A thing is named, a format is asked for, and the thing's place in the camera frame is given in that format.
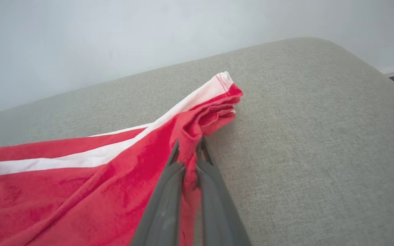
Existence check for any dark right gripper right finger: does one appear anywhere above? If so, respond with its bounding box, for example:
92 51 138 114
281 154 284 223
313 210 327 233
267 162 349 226
195 137 252 246

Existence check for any grey fabric sofa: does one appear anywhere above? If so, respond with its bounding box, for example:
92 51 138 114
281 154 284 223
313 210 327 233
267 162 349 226
0 37 394 246

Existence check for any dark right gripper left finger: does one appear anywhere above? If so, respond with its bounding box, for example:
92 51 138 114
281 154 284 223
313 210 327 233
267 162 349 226
130 138 186 246

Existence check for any red shorts white stripe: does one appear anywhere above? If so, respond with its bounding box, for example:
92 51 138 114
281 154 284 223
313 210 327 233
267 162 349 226
0 71 244 246

